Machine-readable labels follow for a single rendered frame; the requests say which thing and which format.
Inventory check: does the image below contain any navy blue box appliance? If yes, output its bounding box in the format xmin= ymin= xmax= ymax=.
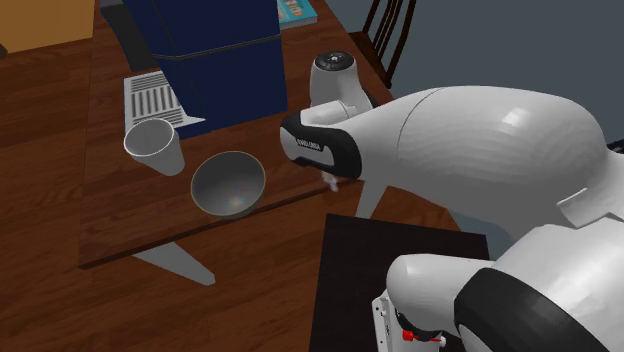
xmin=99 ymin=0 xmax=290 ymax=142

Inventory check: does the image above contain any white cup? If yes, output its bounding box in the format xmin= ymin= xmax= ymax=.
xmin=123 ymin=117 xmax=186 ymax=177

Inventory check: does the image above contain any grey bowl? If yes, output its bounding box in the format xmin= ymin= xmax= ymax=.
xmin=189 ymin=150 xmax=267 ymax=219

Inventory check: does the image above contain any wooden table with grey legs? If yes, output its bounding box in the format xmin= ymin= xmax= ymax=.
xmin=77 ymin=0 xmax=462 ymax=287

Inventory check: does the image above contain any dark wooden chair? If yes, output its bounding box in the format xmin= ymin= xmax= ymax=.
xmin=348 ymin=0 xmax=418 ymax=90

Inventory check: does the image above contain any tan box furniture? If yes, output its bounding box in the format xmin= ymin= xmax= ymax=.
xmin=0 ymin=0 xmax=97 ymax=55

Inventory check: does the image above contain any black robot stand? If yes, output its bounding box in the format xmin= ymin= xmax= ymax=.
xmin=308 ymin=212 xmax=490 ymax=352

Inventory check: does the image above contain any teal book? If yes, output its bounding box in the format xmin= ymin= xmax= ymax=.
xmin=276 ymin=0 xmax=319 ymax=30

